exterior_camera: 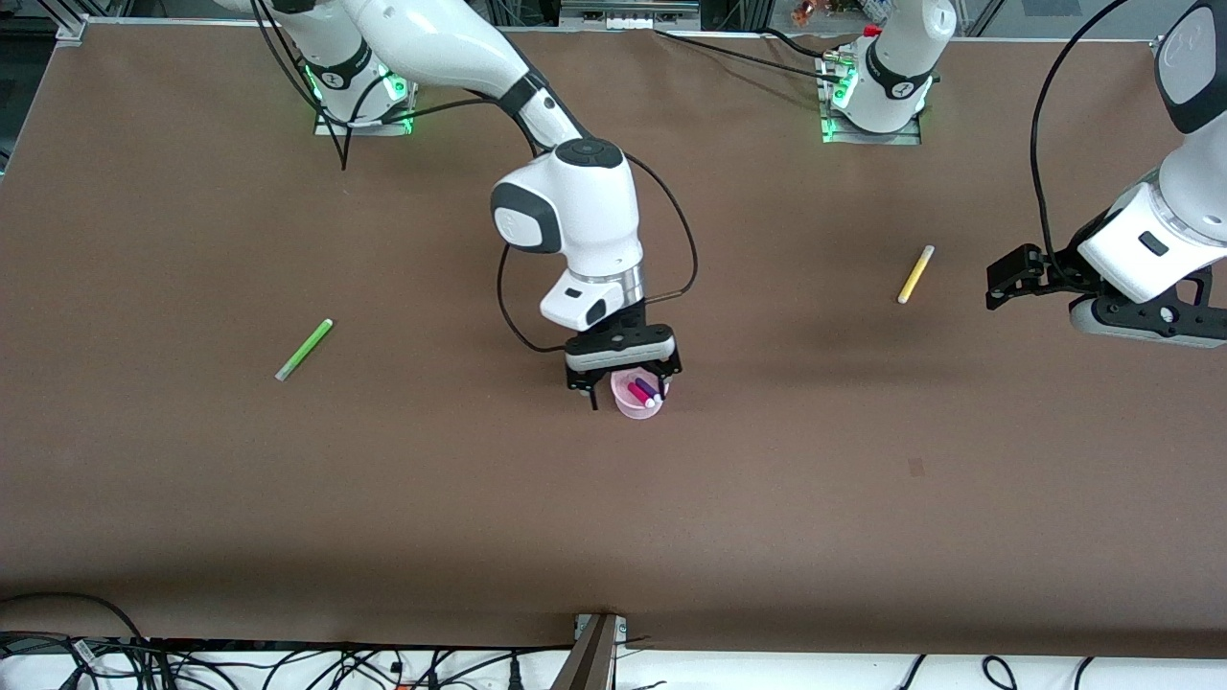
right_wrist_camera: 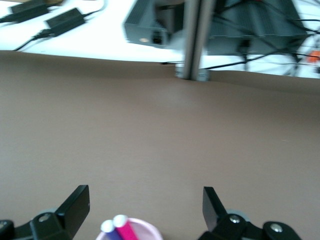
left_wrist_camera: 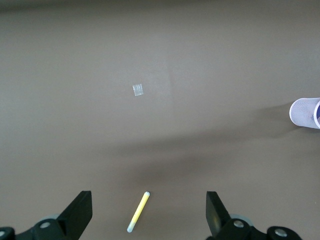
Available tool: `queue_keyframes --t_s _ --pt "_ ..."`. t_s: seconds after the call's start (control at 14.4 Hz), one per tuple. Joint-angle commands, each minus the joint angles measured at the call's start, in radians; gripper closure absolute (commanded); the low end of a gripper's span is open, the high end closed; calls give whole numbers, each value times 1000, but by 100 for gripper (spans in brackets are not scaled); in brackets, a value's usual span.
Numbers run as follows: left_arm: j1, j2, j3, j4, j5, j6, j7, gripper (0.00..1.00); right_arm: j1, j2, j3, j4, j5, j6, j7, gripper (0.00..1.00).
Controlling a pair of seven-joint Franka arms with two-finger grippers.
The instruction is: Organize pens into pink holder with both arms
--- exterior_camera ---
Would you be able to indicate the metal table edge bracket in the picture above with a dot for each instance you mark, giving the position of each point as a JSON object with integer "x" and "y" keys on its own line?
{"x": 621, "y": 628}

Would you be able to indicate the dark metal post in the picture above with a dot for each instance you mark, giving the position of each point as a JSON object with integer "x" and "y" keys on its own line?
{"x": 590, "y": 661}

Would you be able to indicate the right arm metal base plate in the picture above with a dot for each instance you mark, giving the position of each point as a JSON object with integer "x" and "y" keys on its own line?
{"x": 379, "y": 128}

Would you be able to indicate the pink marker pen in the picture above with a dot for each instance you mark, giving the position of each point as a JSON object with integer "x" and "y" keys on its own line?
{"x": 639, "y": 394}

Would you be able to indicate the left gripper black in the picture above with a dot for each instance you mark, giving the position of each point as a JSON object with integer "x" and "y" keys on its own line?
{"x": 1062, "y": 271}

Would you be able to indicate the purple marker pen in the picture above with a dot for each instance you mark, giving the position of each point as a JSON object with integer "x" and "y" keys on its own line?
{"x": 649, "y": 387}

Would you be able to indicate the yellow marker pen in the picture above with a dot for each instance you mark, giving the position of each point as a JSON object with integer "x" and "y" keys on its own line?
{"x": 915, "y": 275}

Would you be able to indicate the aluminium frame corner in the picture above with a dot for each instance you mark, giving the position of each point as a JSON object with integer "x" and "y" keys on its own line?
{"x": 72, "y": 31}

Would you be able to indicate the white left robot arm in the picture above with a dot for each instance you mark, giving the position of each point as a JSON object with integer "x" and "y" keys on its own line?
{"x": 896, "y": 57}

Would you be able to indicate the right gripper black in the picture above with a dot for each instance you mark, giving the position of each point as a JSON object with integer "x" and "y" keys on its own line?
{"x": 581, "y": 379}

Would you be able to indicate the brown table cover sheet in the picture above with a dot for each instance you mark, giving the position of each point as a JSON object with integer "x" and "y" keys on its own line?
{"x": 613, "y": 527}

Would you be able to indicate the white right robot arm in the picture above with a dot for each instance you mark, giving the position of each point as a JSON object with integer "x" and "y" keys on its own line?
{"x": 575, "y": 211}

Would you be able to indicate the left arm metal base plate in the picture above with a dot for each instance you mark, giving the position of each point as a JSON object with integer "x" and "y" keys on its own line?
{"x": 868, "y": 137}

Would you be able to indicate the green marker pen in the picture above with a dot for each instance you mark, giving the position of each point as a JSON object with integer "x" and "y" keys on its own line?
{"x": 305, "y": 350}

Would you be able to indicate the orange background object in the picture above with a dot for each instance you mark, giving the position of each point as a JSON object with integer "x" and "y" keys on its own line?
{"x": 810, "y": 11}

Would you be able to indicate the pink pen holder cup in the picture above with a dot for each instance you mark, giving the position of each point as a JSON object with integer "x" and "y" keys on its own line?
{"x": 633, "y": 410}

